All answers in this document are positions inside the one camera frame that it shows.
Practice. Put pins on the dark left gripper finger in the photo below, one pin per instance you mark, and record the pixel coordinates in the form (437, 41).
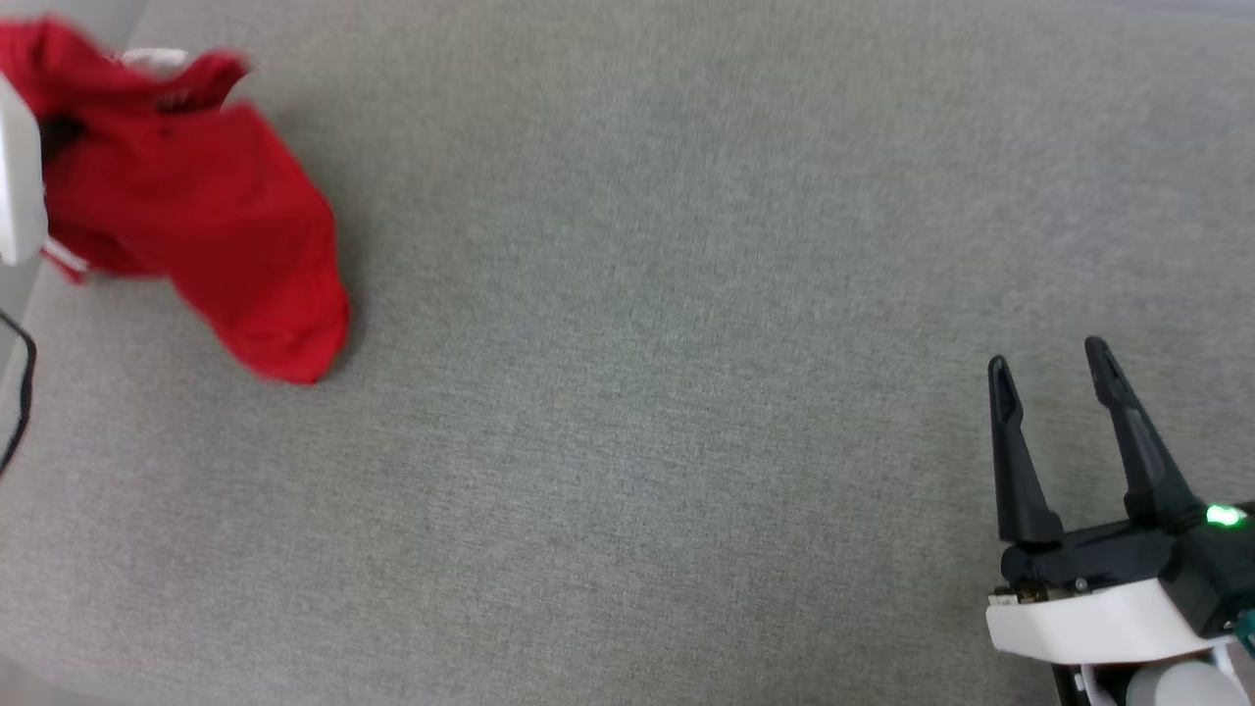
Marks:
(61, 135)

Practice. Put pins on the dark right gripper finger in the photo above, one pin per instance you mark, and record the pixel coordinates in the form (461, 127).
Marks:
(1015, 471)
(1142, 451)

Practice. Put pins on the red and white jersey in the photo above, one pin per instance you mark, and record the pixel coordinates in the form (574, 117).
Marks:
(206, 216)

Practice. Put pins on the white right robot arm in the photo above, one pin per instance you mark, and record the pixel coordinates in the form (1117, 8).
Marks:
(1186, 684)

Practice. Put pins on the grey fabric sofa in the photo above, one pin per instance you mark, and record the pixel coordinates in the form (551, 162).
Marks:
(667, 294)

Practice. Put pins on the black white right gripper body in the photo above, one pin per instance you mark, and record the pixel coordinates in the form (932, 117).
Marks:
(1118, 598)

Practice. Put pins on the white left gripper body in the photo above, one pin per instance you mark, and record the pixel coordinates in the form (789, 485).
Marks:
(18, 186)

